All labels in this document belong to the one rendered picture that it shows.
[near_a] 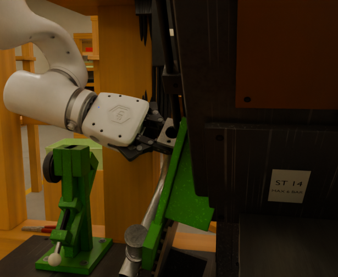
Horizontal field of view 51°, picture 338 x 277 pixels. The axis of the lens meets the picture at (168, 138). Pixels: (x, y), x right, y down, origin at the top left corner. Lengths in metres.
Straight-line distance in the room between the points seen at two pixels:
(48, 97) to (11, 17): 0.15
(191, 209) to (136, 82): 0.45
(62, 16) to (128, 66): 10.73
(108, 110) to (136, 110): 0.05
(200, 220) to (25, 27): 0.41
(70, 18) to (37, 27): 10.87
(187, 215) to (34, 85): 0.36
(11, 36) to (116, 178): 0.49
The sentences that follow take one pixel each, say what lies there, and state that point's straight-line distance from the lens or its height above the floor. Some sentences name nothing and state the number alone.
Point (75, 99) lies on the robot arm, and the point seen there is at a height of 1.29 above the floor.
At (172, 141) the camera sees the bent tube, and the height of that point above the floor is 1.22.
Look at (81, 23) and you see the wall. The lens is 11.36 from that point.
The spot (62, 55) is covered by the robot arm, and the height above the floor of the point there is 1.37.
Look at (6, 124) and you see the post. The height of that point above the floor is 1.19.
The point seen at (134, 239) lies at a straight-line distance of 0.56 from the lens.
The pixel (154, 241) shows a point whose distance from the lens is 0.54.
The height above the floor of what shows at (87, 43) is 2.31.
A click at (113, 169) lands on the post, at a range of 0.95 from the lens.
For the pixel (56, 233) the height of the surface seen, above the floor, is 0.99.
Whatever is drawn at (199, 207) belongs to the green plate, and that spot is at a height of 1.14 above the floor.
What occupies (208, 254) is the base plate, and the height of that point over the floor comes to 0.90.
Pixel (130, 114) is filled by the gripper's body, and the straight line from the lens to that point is 0.63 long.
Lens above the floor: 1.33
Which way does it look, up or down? 10 degrees down
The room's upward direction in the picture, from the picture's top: straight up
